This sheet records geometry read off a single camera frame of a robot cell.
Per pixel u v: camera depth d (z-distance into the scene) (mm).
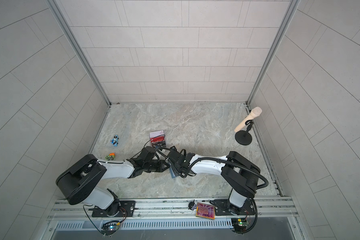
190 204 698
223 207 707
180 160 650
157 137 917
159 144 911
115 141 934
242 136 958
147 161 706
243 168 409
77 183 433
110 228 653
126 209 702
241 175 434
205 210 693
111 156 863
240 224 678
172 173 809
